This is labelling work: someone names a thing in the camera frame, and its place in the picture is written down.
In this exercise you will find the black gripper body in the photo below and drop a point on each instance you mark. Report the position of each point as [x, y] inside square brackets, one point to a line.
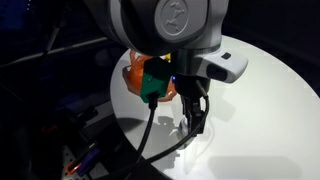
[190, 86]

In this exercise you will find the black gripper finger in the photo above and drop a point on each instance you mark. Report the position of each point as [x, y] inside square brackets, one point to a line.
[199, 116]
[187, 111]

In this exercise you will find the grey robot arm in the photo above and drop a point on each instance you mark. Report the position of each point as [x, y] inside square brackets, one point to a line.
[173, 20]

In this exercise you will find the orange plastic carrier bag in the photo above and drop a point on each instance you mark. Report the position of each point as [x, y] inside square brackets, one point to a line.
[133, 78]

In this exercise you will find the orange and purple tool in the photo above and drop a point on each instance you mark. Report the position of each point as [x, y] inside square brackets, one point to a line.
[85, 160]

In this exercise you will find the thin grey metal pole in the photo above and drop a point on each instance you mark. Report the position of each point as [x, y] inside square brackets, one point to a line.
[66, 49]

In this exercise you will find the green camera box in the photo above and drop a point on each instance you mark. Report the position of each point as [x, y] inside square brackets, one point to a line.
[153, 86]

